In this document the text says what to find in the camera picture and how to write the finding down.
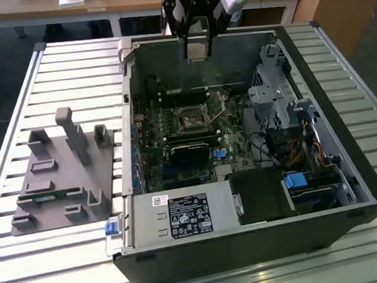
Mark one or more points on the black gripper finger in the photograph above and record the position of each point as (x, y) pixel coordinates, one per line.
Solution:
(210, 39)
(186, 47)

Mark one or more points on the silver CPU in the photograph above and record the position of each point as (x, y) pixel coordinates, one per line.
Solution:
(198, 51)

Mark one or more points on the black RAM slot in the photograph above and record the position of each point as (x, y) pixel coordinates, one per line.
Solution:
(191, 135)
(188, 91)
(191, 142)
(188, 97)

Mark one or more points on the black CPU socket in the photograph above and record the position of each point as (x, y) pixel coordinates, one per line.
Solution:
(191, 118)

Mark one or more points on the grey metal disk cage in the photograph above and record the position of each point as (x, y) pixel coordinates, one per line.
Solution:
(264, 110)

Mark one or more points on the black graphics card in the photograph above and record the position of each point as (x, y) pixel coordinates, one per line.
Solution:
(189, 156)

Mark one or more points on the green motherboard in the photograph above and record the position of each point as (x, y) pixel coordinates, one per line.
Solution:
(237, 144)

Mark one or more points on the blue board connector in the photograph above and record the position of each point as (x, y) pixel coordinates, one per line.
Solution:
(219, 153)

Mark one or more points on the silver chipset heatsink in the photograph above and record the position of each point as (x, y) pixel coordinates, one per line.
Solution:
(225, 172)

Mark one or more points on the wooden cabinet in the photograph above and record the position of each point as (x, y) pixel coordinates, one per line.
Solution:
(344, 7)

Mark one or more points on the hard disk in blue carrier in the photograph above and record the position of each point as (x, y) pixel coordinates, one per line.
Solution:
(295, 182)

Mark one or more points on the wooden desk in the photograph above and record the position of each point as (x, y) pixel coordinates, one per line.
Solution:
(21, 10)

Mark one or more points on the grey parts rack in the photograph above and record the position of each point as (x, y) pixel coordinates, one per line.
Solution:
(68, 176)

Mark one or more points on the silver power supply with label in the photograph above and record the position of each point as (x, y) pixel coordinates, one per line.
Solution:
(149, 222)

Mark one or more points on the green RAM stick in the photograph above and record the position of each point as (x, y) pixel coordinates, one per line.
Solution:
(61, 193)

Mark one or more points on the blue case latch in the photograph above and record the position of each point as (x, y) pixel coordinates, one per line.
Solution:
(112, 227)

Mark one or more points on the black open PC case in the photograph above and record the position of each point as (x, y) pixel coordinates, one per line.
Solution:
(216, 262)

